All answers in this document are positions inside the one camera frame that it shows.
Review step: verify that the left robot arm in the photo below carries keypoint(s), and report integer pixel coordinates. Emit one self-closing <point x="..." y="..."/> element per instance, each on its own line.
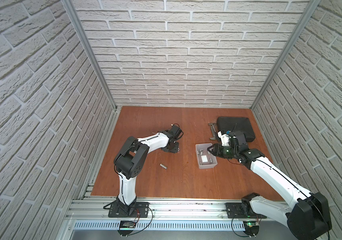
<point x="130" y="160"/>

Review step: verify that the black plastic tool case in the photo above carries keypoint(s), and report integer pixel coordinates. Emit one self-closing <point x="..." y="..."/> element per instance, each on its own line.
<point x="236" y="124"/>

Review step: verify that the aluminium rail frame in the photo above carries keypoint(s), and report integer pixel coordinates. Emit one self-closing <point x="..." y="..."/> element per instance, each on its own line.
<point x="165" y="214"/>

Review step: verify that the white label in box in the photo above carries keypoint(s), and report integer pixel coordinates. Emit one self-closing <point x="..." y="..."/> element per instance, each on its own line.
<point x="204" y="159"/>

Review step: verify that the translucent plastic storage box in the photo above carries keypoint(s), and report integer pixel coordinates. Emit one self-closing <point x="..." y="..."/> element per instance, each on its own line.
<point x="202" y="150"/>

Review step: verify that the controller board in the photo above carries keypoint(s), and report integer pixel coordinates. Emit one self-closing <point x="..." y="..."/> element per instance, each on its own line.
<point x="126" y="228"/>
<point x="251" y="229"/>

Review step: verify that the left controller board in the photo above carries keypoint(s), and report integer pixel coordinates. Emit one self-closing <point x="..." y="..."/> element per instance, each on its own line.
<point x="126" y="228"/>

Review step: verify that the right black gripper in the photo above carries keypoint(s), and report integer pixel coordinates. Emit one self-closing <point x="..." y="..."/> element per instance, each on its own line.
<point x="216" y="149"/>

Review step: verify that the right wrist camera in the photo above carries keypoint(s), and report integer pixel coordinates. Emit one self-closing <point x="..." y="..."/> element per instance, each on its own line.
<point x="225" y="139"/>

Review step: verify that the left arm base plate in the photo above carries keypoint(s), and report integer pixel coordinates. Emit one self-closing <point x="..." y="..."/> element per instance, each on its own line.
<point x="134" y="210"/>

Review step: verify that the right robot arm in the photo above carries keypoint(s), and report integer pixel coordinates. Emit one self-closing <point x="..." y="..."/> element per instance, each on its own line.
<point x="305" y="214"/>

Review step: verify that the right controller board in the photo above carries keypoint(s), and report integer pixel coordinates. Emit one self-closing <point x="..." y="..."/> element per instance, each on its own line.
<point x="251" y="229"/>

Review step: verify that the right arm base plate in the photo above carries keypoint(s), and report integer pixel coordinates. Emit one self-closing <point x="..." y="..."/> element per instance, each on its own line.
<point x="237" y="210"/>

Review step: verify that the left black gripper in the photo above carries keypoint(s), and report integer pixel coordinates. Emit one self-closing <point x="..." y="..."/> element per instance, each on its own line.
<point x="171" y="147"/>

